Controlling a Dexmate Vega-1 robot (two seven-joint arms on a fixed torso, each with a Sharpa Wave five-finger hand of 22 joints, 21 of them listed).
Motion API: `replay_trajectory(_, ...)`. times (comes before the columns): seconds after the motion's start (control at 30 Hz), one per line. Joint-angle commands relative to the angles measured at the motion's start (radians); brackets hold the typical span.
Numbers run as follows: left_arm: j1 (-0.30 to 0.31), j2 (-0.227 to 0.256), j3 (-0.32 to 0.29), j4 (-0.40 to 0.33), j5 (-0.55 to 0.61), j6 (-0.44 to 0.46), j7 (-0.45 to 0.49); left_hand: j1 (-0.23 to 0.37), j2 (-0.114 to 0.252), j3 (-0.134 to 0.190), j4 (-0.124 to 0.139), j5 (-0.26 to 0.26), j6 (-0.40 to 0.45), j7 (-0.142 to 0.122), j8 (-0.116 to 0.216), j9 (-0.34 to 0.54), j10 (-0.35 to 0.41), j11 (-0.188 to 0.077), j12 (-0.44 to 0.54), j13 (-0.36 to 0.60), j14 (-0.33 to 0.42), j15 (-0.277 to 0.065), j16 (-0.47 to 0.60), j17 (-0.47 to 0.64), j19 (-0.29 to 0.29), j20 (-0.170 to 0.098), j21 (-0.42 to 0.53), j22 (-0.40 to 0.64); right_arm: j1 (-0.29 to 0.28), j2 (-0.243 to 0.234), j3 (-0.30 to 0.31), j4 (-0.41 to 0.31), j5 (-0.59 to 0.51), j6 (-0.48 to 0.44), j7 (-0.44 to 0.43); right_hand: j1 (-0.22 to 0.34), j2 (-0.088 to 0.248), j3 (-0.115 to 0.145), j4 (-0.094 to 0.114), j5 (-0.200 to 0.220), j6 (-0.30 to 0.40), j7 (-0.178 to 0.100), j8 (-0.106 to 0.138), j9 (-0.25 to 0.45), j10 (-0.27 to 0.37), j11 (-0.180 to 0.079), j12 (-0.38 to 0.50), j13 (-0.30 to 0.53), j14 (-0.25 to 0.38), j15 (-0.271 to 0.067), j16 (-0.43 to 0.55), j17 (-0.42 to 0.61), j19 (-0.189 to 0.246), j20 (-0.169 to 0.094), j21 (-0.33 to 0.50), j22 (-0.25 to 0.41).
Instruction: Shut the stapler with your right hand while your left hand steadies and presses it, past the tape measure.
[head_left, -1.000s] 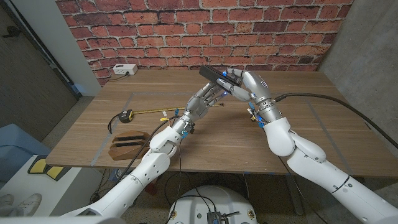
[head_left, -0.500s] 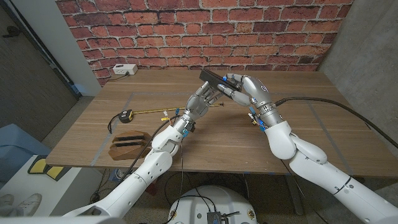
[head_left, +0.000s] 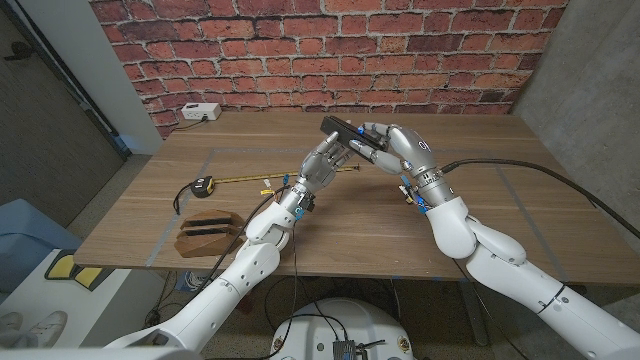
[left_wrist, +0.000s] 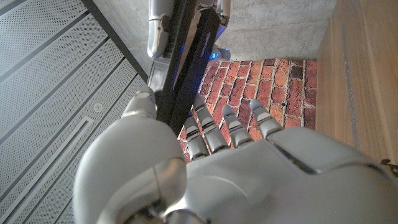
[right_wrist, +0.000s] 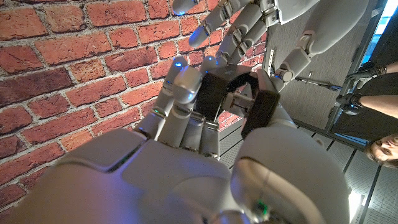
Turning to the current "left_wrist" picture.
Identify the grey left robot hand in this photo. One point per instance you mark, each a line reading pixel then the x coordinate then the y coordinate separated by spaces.
pixel 248 186

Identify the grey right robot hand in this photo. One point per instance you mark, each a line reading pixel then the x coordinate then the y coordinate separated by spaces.
pixel 158 31

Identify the long black stapler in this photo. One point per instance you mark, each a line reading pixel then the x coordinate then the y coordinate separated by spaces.
pixel 192 68

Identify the round white ceiling sensor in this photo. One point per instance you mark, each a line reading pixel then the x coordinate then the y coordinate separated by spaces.
pixel 98 107

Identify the long ceiling vent slot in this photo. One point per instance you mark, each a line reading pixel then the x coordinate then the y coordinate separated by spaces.
pixel 56 155

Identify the printed brick wall backdrop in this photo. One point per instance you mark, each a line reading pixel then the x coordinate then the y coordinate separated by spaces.
pixel 264 84

